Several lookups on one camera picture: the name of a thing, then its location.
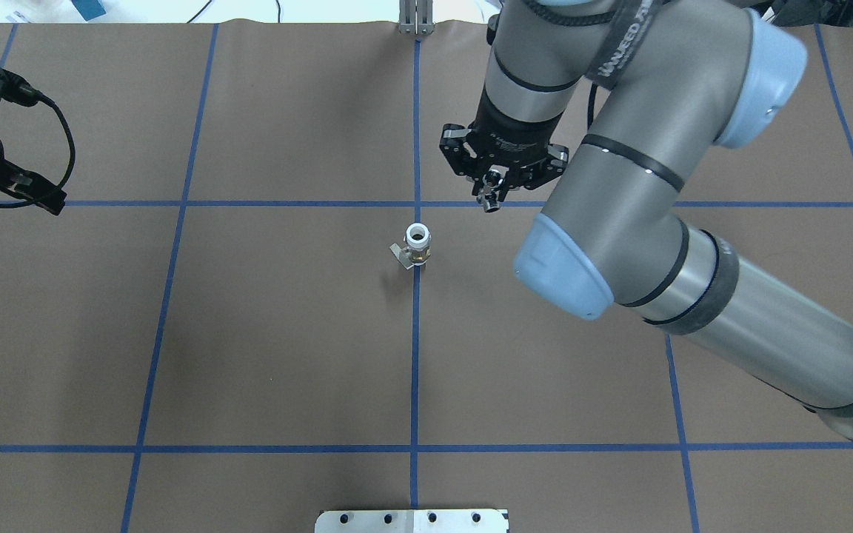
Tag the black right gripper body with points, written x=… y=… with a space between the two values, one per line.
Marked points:
x=513 y=134

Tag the metal bracket at table edge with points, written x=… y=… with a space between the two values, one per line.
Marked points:
x=416 y=17

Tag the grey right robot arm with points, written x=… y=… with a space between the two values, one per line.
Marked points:
x=617 y=102

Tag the chrome angle pipe fitting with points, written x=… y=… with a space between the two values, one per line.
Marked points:
x=491 y=204

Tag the metal plate with holes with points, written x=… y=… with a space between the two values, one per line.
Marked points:
x=414 y=520

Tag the white PPR brass valve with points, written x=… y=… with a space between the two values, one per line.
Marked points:
x=416 y=248

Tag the brown table mat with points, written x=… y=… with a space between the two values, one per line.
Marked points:
x=214 y=335

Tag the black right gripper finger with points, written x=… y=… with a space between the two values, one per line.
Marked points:
x=512 y=180
x=486 y=185

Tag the blue box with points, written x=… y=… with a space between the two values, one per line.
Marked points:
x=90 y=9

